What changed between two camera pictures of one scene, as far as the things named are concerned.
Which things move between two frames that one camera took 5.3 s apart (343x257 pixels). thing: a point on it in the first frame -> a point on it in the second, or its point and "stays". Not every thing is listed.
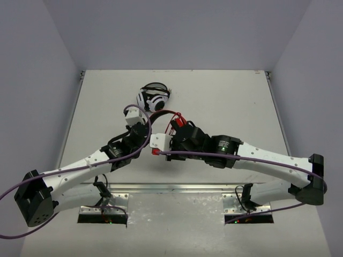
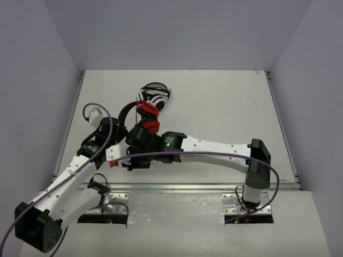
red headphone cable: x=180 y=116 -> x=150 y=105
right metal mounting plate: x=233 y=204 stays
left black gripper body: x=140 y=128 -> x=115 y=131
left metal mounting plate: x=116 y=204 stays
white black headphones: x=153 y=96 stays
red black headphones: x=180 y=121 -> x=148 y=114
